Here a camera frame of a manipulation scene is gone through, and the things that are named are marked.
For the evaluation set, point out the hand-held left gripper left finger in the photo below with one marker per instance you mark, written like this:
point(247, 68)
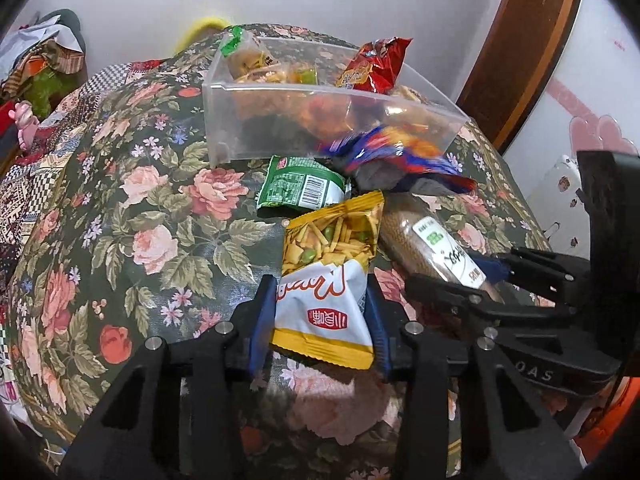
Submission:
point(262, 315)

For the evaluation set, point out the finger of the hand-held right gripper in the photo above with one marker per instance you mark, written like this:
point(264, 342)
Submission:
point(545, 272)
point(480, 312)

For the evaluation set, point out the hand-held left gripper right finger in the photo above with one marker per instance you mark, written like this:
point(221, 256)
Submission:
point(377, 330)

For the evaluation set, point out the yellow white snack packet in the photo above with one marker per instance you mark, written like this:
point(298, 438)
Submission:
point(325, 270)

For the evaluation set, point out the brown packet with white label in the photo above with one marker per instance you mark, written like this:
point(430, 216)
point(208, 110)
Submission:
point(430, 240)

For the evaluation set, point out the blue red biscuit packet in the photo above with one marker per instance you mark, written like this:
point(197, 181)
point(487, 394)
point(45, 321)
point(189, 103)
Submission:
point(395, 157)

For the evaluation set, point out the clear plastic storage box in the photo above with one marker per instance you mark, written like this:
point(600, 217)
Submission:
point(225, 120)

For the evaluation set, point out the orange clear bread bag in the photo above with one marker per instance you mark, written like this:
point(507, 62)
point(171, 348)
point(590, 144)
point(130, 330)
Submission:
point(300, 110)

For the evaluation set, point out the clear bag with green top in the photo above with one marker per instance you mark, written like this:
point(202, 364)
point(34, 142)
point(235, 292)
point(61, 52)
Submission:
point(247, 55)

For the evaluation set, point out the white cabinet with stickers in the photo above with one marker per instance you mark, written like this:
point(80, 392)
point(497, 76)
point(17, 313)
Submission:
point(562, 200)

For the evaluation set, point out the white sliding door with hearts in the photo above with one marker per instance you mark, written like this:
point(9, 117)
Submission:
point(600, 60)

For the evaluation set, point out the wooden wardrobe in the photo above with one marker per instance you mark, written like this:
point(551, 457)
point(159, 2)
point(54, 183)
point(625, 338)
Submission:
point(520, 50)

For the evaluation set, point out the yellow green snack packet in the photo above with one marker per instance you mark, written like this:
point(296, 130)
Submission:
point(302, 75)

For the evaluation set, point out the patchwork quilt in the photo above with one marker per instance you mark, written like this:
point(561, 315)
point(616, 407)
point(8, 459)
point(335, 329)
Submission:
point(45, 160)

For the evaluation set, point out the yellow foam tube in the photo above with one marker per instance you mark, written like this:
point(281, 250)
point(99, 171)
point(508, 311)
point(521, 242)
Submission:
point(200, 30)

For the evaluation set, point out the pink toy rabbit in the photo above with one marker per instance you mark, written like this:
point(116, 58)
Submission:
point(26, 122)

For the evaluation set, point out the pile of clothes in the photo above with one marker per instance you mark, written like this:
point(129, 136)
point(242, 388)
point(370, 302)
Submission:
point(40, 55)

